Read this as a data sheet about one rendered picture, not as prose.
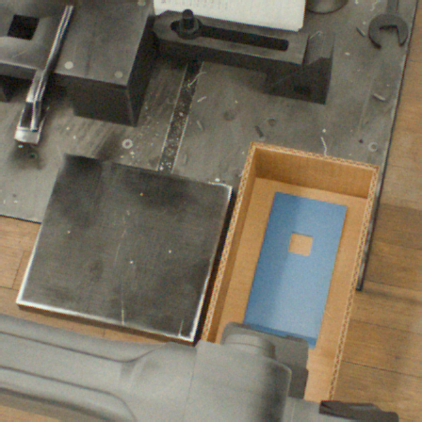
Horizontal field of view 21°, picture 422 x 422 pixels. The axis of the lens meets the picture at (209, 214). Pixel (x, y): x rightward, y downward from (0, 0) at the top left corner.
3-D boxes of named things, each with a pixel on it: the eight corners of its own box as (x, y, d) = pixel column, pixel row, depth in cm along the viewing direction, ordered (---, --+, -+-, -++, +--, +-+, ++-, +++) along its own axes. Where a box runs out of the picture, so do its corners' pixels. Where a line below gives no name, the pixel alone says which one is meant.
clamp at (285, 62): (156, 76, 115) (147, 22, 106) (165, 48, 116) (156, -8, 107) (300, 103, 113) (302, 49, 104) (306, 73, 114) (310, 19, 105)
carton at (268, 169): (190, 422, 101) (185, 400, 94) (251, 177, 111) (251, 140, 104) (331, 453, 99) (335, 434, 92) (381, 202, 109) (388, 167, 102)
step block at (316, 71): (262, 93, 113) (262, 45, 105) (268, 69, 115) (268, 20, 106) (325, 105, 113) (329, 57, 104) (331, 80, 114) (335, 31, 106)
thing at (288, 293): (237, 341, 103) (237, 331, 100) (275, 192, 108) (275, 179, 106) (313, 358, 102) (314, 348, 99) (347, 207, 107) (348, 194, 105)
